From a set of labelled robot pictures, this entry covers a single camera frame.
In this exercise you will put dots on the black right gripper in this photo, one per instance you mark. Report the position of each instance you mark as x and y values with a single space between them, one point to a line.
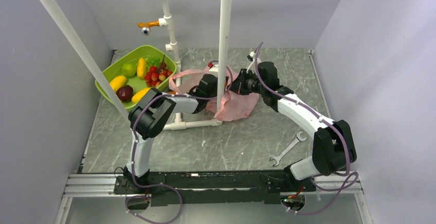
239 86

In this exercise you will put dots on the pink plastic bag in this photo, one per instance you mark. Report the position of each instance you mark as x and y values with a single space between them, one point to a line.
233 106

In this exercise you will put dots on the red fake cherry bunch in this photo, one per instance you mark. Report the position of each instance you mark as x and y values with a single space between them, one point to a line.
155 76

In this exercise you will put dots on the orange fake fruit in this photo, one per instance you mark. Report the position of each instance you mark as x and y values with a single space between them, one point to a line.
139 95

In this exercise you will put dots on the green fake pear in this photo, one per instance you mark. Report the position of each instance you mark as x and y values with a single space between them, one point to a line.
129 70

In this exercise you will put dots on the dark red fake apple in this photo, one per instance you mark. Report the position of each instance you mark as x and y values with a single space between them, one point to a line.
125 93

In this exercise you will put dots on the yellow fake fruit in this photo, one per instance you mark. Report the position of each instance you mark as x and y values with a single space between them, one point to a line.
118 82

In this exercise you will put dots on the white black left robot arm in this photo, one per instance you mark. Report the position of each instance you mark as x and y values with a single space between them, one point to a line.
150 115

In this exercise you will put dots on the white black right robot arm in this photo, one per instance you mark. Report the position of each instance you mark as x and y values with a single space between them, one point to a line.
333 145

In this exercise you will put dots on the green fake grapes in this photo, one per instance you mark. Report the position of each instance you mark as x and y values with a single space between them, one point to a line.
154 61

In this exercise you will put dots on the yellow fake corn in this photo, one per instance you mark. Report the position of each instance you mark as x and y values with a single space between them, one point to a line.
141 68

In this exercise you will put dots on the silver wrench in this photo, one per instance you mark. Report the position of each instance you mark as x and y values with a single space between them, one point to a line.
300 137

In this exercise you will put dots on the green plastic basin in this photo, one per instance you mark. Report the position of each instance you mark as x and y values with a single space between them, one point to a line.
147 52

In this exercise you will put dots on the orange plastic faucet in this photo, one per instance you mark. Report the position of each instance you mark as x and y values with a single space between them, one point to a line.
145 27

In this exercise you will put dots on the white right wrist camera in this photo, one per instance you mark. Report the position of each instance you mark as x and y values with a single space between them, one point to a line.
251 65

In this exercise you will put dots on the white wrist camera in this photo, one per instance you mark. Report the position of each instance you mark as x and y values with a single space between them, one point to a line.
251 65
213 68

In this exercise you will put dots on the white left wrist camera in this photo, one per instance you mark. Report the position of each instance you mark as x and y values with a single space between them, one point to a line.
213 68

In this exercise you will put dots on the white PVC pipe frame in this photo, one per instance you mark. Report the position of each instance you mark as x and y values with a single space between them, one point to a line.
67 29

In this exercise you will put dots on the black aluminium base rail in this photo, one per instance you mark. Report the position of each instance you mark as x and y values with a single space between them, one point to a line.
166 188

